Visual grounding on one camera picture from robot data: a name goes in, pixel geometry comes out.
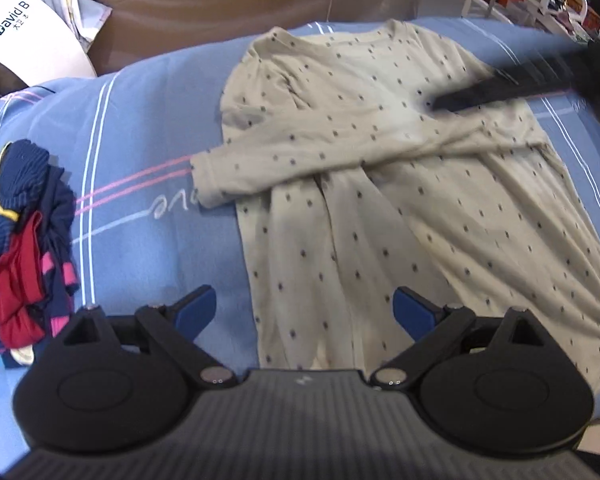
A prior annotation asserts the navy and red clothes pile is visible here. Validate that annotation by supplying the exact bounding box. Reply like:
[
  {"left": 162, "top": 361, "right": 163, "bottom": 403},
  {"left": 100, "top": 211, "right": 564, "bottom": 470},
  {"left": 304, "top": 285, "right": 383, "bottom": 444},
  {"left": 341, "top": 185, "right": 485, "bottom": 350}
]
[{"left": 0, "top": 140, "right": 79, "bottom": 370}]

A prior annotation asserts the white David B machine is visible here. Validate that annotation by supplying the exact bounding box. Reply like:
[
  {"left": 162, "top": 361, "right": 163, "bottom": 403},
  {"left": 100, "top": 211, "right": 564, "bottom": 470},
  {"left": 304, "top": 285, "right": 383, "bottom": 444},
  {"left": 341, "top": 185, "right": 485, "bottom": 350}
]
[{"left": 0, "top": 0, "right": 96, "bottom": 96}]

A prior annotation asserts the brown covered sofa bed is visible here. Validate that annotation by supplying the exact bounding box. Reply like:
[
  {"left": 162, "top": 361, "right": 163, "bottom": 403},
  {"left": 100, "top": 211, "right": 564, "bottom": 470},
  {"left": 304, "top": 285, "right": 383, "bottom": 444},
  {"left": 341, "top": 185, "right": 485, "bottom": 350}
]
[{"left": 88, "top": 0, "right": 419, "bottom": 74}]

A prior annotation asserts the beige polka dot shirt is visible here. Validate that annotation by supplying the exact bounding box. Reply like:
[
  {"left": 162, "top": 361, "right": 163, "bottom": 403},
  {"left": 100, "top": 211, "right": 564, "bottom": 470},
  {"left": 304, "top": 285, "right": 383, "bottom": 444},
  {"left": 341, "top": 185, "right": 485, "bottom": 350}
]
[{"left": 192, "top": 21, "right": 600, "bottom": 392}]

